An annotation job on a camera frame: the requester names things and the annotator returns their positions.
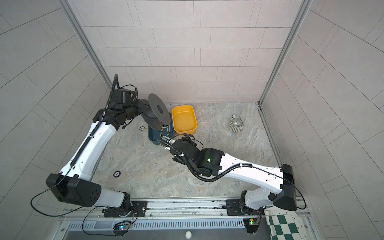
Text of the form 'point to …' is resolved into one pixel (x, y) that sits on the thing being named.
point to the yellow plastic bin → (184, 119)
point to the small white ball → (188, 235)
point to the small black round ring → (117, 174)
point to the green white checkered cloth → (283, 227)
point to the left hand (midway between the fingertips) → (148, 102)
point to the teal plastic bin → (166, 130)
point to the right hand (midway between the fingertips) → (177, 144)
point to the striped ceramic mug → (236, 124)
